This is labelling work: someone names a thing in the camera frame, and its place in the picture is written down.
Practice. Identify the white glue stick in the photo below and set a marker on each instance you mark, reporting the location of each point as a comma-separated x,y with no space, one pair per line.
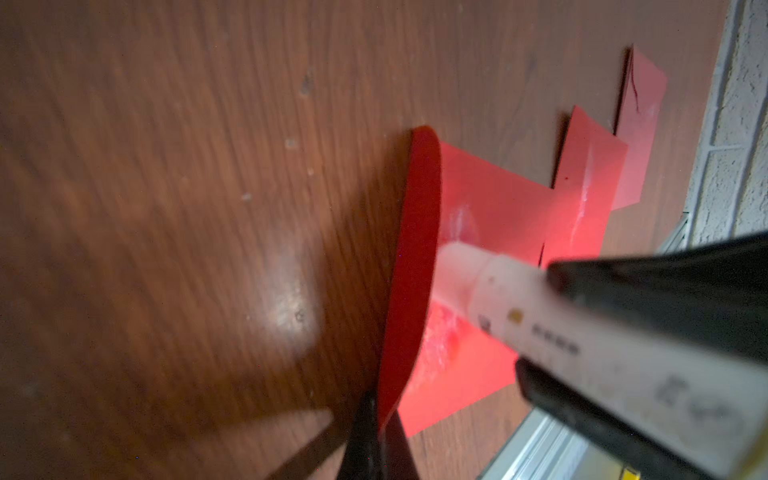
706,407

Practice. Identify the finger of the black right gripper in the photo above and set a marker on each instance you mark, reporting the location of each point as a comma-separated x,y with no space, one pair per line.
599,427
713,296

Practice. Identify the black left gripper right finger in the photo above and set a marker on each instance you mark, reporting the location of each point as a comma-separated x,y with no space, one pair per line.
396,459

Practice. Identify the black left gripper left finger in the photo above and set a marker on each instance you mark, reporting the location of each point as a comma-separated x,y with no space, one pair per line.
361,459

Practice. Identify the red envelope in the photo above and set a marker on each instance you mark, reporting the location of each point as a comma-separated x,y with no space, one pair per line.
643,91
433,362
585,185

